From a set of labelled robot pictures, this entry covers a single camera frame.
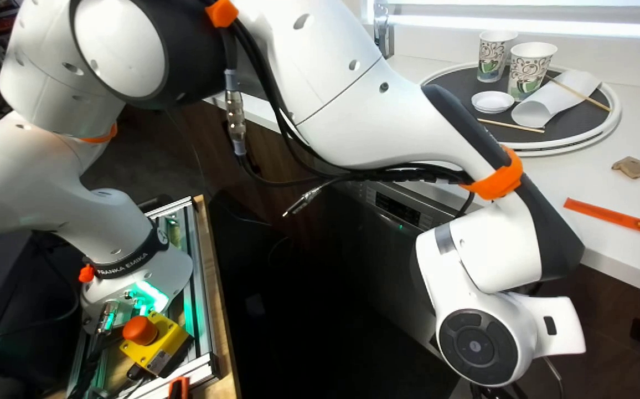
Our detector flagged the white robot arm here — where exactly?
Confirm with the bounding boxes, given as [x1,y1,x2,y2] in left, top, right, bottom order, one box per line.
[0,0,587,388]

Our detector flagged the stainless steel dishwasher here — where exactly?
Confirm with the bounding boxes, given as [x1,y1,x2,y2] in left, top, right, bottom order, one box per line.
[325,174,484,372]

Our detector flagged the kitchen sink faucet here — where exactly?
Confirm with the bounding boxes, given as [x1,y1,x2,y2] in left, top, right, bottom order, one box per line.
[373,0,395,57]

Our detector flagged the wooden chopstick front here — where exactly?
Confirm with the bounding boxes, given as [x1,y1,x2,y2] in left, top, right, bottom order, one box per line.
[494,121,546,136]

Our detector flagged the wooden chopstick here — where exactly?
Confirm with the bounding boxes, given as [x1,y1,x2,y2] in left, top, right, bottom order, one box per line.
[494,121,546,136]
[551,80,612,113]

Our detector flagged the small white dish right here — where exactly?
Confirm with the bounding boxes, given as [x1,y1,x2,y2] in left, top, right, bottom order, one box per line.
[471,91,515,116]

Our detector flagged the yellow emergency stop box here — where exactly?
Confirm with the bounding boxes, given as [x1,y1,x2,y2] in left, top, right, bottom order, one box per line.
[120,313,188,377]

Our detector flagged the patterned paper cup front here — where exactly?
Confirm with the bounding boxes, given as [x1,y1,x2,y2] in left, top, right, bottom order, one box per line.
[507,42,559,102]

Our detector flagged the round black white tray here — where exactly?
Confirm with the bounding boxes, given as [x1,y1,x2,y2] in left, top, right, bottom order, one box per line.
[428,66,623,157]

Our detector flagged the tipped white paper cup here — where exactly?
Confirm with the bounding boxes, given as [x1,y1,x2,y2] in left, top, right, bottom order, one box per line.
[511,70,601,129]

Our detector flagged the wooden chopstick rear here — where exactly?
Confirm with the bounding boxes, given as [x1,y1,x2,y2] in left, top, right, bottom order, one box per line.
[551,80,612,113]

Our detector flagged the orange ruler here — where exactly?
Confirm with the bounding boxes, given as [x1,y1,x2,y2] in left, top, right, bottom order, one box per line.
[564,197,640,233]

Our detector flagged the wooden cabinet door right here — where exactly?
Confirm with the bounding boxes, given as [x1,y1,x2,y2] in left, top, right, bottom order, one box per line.
[537,268,640,399]

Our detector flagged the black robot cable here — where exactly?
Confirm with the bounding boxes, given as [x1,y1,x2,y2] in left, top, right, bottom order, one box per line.
[221,13,484,219]

